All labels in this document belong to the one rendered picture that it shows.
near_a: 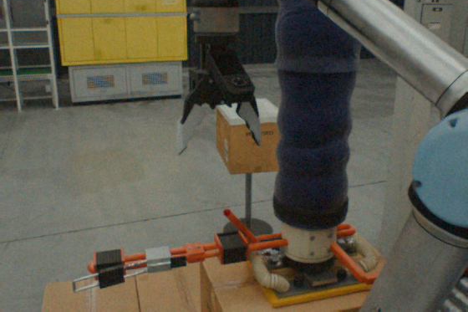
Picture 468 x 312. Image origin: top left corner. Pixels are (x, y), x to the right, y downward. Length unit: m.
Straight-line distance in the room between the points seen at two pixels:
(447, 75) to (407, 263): 0.25
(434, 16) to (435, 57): 1.96
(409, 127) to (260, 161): 1.03
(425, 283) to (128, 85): 8.09
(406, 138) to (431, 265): 2.19
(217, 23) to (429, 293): 0.48
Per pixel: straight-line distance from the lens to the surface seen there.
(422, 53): 0.69
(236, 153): 3.13
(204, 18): 0.75
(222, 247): 1.35
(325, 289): 1.43
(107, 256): 1.35
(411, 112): 2.73
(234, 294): 1.43
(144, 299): 2.12
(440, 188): 0.53
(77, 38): 8.31
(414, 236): 0.60
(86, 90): 8.48
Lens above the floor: 1.77
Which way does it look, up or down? 17 degrees down
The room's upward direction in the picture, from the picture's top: straight up
